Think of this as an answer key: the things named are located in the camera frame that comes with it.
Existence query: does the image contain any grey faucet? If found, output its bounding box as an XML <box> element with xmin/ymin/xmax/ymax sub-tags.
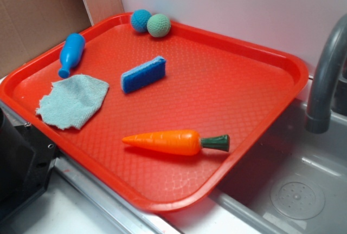
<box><xmin>305</xmin><ymin>15</ymin><xmax>346</xmax><ymax>134</ymax></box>

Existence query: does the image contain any green textured ball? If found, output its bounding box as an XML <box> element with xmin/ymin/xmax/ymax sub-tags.
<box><xmin>147</xmin><ymin>14</ymin><xmax>171</xmax><ymax>38</ymax></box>

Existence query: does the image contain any light blue cloth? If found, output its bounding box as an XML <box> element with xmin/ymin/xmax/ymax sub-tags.
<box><xmin>36</xmin><ymin>74</ymin><xmax>109</xmax><ymax>130</ymax></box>

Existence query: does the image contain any blue plastic bottle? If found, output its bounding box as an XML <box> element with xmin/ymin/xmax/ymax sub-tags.
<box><xmin>58</xmin><ymin>33</ymin><xmax>86</xmax><ymax>79</ymax></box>

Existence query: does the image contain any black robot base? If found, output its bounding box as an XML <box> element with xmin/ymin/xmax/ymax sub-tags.
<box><xmin>1</xmin><ymin>111</ymin><xmax>57</xmax><ymax>222</ymax></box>

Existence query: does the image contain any brown cardboard panel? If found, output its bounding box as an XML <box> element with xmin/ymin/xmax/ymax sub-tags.
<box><xmin>1</xmin><ymin>0</ymin><xmax>124</xmax><ymax>77</ymax></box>

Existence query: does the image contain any grey plastic sink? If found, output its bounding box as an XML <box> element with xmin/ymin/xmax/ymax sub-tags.
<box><xmin>163</xmin><ymin>89</ymin><xmax>346</xmax><ymax>233</ymax></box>

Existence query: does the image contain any blue sponge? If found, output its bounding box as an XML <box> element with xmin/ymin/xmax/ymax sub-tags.
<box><xmin>120</xmin><ymin>56</ymin><xmax>166</xmax><ymax>94</ymax></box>

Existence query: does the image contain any red plastic tray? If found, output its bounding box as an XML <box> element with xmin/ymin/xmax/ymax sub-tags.
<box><xmin>1</xmin><ymin>13</ymin><xmax>309</xmax><ymax>212</ymax></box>

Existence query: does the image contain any blue textured ball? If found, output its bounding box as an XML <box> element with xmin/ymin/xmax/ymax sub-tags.
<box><xmin>131</xmin><ymin>9</ymin><xmax>152</xmax><ymax>33</ymax></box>

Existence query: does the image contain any orange plastic carrot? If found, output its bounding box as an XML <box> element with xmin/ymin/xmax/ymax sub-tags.
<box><xmin>122</xmin><ymin>129</ymin><xmax>230</xmax><ymax>156</ymax></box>

